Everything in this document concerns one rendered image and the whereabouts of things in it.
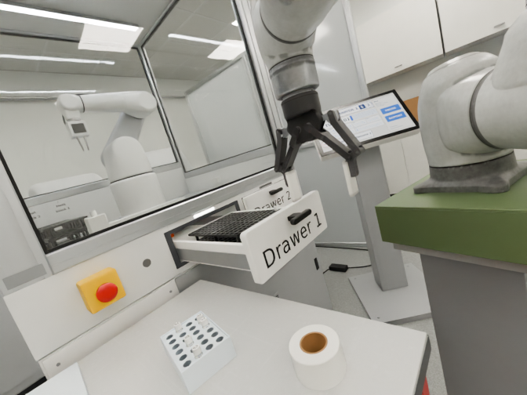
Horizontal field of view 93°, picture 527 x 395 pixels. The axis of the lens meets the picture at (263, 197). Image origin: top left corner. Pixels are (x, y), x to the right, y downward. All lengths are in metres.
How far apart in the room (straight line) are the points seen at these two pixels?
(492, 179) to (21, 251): 0.95
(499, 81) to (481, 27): 3.21
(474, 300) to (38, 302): 0.95
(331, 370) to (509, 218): 0.39
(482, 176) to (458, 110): 0.15
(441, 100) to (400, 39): 3.21
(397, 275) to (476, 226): 1.23
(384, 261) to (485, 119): 1.25
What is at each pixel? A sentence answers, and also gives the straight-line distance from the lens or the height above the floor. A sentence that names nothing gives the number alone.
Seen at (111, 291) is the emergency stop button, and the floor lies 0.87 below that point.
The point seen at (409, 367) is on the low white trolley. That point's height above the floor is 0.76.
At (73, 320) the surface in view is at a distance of 0.73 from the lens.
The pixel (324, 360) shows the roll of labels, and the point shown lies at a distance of 0.37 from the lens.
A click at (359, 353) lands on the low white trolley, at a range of 0.43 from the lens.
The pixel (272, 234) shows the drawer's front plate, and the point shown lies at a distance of 0.53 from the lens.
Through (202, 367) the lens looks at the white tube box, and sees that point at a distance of 0.46.
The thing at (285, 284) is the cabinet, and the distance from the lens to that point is 1.12.
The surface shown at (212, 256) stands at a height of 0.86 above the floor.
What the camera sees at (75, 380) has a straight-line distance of 0.64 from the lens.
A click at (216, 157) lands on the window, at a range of 0.91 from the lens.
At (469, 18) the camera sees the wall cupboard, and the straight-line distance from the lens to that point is 3.81.
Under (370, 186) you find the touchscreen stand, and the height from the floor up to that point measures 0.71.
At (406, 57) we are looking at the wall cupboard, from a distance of 3.81.
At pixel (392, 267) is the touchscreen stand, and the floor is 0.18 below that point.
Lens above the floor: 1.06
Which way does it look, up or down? 10 degrees down
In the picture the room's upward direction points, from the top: 17 degrees counter-clockwise
